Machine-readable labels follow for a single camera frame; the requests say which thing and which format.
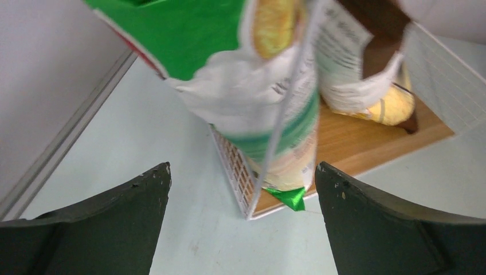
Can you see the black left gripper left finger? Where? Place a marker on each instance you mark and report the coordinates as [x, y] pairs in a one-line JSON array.
[[113, 232]]

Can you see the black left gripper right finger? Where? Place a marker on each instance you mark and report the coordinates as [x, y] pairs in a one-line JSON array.
[[374, 232]]

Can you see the yellow snack pack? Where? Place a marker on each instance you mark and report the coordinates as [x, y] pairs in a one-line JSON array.
[[396, 107]]

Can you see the white brown snack bag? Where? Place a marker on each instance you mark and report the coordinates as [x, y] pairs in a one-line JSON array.
[[358, 52]]

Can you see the green white snack bag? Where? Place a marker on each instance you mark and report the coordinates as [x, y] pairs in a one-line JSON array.
[[241, 66]]

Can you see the white wire wooden shelf rack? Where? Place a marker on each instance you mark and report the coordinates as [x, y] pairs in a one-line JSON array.
[[449, 98]]

